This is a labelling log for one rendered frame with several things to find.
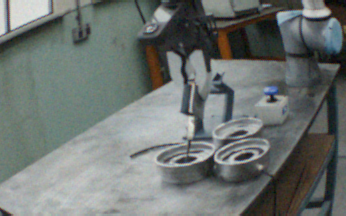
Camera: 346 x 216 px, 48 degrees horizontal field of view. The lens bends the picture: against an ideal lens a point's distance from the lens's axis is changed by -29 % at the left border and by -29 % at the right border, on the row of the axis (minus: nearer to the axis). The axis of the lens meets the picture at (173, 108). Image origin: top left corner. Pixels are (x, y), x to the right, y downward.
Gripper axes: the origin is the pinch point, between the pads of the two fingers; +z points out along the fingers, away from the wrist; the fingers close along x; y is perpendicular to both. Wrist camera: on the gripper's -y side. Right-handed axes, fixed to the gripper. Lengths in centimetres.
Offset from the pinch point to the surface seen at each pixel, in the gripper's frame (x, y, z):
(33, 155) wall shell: 156, 71, 55
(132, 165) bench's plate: 15.3, -1.8, 13.2
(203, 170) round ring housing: -3.1, -6.1, 11.2
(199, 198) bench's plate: -6.1, -13.3, 13.2
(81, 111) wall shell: 154, 126, 47
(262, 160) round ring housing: -14.3, -4.4, 10.3
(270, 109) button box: -6.4, 19.8, 9.6
